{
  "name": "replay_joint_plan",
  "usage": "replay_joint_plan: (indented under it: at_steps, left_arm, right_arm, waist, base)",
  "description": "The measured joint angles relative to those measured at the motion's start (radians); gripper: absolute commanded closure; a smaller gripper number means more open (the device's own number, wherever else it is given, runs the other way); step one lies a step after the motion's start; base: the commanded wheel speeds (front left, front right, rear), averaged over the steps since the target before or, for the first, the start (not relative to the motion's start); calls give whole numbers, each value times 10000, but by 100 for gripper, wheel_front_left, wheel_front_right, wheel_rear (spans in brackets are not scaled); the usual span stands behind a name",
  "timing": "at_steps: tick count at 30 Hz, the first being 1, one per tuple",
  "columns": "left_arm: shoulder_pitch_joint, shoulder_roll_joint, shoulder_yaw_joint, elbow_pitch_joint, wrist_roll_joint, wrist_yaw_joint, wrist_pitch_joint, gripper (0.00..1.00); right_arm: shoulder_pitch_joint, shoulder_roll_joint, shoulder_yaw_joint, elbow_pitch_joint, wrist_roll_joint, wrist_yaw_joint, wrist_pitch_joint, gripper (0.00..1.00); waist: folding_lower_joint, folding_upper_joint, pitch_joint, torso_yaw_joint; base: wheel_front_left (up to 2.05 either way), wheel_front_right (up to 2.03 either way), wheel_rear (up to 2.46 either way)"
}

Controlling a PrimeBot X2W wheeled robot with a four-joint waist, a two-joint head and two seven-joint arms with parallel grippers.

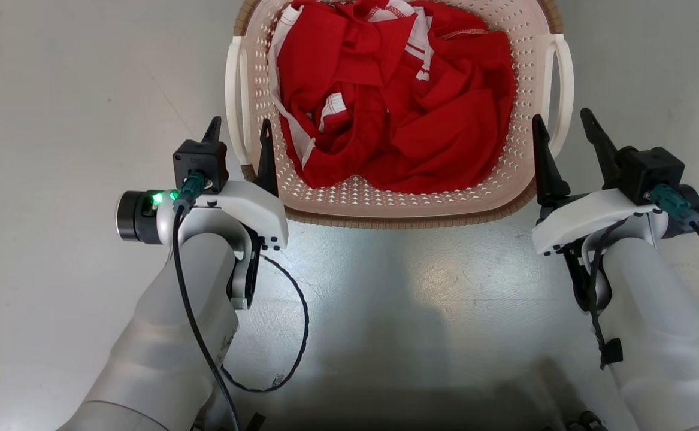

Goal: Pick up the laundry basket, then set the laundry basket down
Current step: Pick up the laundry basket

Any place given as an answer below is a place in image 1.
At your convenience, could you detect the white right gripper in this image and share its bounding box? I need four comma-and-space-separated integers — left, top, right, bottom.
531, 108, 699, 256

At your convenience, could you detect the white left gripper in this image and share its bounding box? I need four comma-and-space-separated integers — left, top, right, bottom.
116, 116, 289, 251

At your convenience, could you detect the beige perforated plastic laundry basket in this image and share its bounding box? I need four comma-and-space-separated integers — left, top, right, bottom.
225, 0, 575, 230

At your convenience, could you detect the red garment with white trim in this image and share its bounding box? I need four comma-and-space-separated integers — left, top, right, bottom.
270, 0, 516, 195

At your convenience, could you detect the teal left camera cable connector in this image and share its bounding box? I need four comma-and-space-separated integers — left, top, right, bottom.
173, 172, 207, 214

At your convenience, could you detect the teal camera cable connector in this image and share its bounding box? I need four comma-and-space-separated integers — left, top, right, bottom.
648, 183, 699, 227
173, 172, 207, 214

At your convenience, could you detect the teal right camera cable connector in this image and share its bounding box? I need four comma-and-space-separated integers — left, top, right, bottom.
648, 183, 699, 227

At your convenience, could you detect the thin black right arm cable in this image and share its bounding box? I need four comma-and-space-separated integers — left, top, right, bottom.
585, 218, 627, 369

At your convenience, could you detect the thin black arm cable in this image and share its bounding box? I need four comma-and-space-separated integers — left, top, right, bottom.
585, 218, 627, 369
220, 254, 310, 394

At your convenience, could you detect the thick black left camera cable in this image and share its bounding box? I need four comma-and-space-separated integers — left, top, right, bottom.
172, 204, 243, 431

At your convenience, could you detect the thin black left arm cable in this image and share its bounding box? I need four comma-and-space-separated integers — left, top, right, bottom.
220, 254, 310, 394

